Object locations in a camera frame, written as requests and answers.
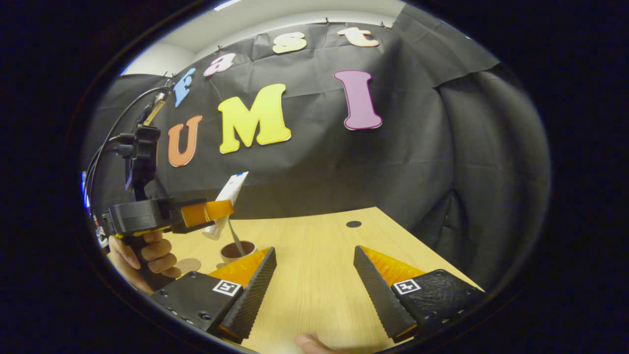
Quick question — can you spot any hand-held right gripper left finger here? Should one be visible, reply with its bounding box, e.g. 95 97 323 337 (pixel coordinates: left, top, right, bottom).
149 246 277 344

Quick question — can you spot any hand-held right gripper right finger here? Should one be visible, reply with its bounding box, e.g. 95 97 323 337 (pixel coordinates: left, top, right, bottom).
353 245 485 343

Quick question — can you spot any white toothbrush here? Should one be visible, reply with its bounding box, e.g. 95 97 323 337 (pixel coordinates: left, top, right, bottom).
227 219 246 256

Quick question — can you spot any white toothpaste tube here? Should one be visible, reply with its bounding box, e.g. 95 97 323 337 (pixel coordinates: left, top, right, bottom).
202 172 249 240

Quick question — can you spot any beige cup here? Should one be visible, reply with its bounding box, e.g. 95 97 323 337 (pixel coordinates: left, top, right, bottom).
220 240 257 265

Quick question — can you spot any brown round coaster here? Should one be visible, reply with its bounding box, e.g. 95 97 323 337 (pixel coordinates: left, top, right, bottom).
174 258 202 276

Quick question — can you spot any wooden desktop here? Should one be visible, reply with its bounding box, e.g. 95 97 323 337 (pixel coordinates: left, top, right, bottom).
162 206 485 354

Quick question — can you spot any black backdrop cloth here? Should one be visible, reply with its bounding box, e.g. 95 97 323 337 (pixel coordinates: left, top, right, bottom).
81 12 551 291

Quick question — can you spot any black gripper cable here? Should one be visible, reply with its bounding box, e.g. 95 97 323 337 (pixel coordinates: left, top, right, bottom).
84 86 172 212

